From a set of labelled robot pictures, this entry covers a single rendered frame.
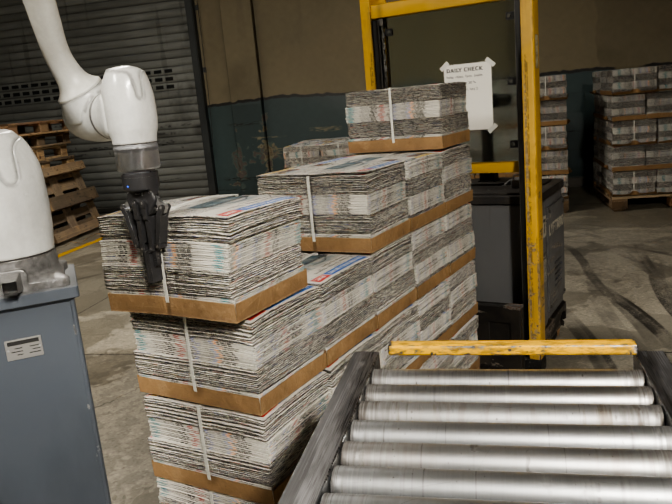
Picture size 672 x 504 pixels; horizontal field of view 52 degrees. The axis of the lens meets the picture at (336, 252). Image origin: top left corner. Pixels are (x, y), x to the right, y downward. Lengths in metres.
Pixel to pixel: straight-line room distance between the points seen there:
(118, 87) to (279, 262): 0.51
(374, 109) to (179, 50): 6.79
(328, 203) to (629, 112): 5.10
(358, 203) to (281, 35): 6.93
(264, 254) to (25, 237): 0.51
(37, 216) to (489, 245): 2.27
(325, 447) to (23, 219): 0.64
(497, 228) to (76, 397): 2.22
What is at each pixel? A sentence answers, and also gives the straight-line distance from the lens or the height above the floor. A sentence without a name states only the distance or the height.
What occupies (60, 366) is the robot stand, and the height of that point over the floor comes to 0.86.
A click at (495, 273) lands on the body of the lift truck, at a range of 3.20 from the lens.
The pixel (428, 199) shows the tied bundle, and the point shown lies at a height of 0.92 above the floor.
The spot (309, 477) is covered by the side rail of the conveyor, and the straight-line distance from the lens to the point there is 0.94.
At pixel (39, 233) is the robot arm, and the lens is 1.30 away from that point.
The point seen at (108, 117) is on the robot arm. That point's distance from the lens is 1.46.
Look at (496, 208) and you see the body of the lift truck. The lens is 3.13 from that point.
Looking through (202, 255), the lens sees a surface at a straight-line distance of 1.46.
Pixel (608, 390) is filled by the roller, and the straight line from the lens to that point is 1.16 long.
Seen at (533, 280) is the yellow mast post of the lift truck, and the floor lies 0.45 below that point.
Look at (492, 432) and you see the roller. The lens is 1.03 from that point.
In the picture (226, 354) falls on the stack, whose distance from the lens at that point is 1.56.
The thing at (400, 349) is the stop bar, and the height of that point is 0.81.
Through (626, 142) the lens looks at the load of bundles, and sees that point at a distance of 6.85.
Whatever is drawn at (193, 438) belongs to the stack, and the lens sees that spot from 1.74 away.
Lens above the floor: 1.28
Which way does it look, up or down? 13 degrees down
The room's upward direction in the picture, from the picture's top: 5 degrees counter-clockwise
